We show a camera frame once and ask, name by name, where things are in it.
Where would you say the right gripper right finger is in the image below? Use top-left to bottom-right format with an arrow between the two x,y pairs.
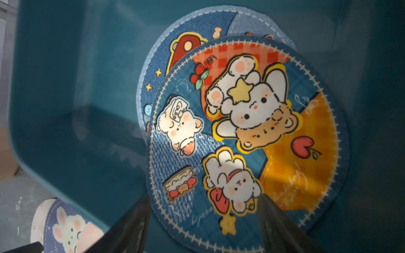
257,194 -> 325,253

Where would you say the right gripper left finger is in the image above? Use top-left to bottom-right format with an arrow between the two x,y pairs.
87,195 -> 151,253

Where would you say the purple bunny coaster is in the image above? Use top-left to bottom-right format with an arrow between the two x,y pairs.
43,199 -> 104,253

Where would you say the blue bunny bear coaster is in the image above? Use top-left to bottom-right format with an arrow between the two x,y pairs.
147,35 -> 349,253

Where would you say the teal plastic storage box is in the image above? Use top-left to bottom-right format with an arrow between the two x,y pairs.
8,1 -> 405,253

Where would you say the blue bear picnic coaster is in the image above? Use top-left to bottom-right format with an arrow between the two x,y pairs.
136,5 -> 296,139

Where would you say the pink swirl coaster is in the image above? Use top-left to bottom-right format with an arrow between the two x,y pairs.
30,198 -> 57,244

